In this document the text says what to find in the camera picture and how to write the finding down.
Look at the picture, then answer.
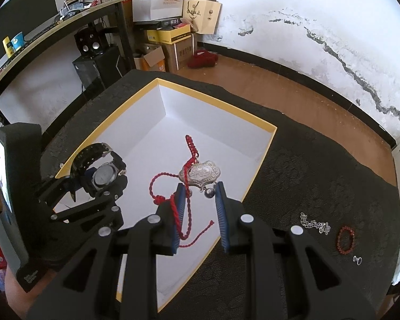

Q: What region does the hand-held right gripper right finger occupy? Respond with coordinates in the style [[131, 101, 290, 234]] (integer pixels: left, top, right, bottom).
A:
[[214, 181, 377, 320]]

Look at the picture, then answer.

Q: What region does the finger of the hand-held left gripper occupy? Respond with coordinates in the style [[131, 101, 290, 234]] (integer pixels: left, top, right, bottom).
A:
[[37, 170, 90, 208], [50, 178, 129, 237]]

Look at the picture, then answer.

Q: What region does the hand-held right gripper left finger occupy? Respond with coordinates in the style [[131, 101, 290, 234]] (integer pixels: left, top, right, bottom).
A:
[[27, 183, 188, 320]]

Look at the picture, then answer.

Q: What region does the black wristwatch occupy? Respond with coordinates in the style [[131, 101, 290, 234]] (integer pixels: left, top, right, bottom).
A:
[[68, 143, 128, 198]]

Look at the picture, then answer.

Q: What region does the red cord silver pendant necklace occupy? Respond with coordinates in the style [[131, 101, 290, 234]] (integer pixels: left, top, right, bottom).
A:
[[149, 135, 225, 250]]

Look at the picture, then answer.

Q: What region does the yellow box with white interior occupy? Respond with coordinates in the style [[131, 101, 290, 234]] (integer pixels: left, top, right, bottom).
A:
[[51, 78, 277, 314]]

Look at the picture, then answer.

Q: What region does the silver chain bracelet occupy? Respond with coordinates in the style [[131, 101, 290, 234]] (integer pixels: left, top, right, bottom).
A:
[[300, 212, 331, 235]]

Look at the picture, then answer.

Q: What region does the red bead bracelet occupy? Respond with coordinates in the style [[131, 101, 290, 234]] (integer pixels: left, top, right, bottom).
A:
[[337, 226, 356, 254]]

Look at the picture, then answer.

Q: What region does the person's left forearm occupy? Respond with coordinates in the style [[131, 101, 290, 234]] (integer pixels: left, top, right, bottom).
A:
[[5, 267, 59, 320]]

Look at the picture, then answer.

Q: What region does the dark floral patterned tablecloth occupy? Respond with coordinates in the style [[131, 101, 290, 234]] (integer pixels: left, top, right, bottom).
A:
[[42, 69, 400, 320]]

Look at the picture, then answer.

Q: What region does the black computer tower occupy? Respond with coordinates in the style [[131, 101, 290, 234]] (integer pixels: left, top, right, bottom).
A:
[[72, 45, 124, 99]]

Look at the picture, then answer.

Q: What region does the black speaker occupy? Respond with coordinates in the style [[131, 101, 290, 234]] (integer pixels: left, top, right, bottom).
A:
[[74, 27, 105, 55]]

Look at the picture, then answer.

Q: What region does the black monitor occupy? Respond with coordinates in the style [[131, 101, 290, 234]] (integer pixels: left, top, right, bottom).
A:
[[0, 0, 59, 74]]

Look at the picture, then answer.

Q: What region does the open cardboard box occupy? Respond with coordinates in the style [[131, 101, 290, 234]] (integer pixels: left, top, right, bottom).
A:
[[133, 45, 167, 73]]

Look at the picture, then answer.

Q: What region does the yellow and black box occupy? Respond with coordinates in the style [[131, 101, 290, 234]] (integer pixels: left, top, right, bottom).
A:
[[147, 23, 192, 45]]

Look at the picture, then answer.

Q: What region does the tall brown cardboard box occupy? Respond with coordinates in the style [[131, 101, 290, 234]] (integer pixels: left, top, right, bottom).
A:
[[122, 0, 135, 41]]

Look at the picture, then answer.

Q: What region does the beige paper bag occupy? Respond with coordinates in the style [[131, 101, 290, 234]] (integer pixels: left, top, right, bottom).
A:
[[182, 0, 222, 34]]

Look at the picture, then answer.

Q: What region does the white gift bag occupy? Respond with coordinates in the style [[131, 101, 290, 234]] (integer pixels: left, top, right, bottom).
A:
[[132, 0, 186, 22]]

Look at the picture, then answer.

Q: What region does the black frame desk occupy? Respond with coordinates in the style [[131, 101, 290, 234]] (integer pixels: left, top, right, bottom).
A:
[[0, 0, 145, 147]]

